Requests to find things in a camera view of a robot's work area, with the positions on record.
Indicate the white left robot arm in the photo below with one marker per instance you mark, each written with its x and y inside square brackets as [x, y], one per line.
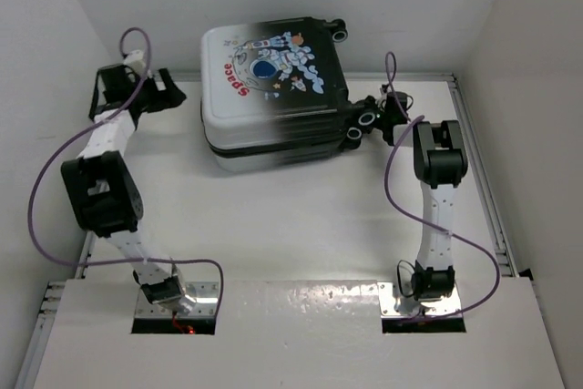
[103, 195]

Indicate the grey suitcase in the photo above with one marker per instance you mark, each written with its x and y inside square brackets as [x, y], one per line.
[274, 93]

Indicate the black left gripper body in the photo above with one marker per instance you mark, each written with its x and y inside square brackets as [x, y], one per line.
[148, 99]

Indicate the metal base plate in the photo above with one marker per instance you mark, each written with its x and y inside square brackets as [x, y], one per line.
[394, 306]
[200, 303]

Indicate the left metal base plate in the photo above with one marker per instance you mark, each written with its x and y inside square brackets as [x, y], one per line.
[200, 303]

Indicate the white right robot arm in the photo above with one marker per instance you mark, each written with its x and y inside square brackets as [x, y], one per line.
[440, 164]

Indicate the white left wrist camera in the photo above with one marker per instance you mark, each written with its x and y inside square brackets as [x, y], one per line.
[136, 61]

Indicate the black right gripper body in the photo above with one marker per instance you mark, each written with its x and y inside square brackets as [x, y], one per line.
[383, 119]

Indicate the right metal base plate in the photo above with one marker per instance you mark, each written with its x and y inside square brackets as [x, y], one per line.
[394, 306]

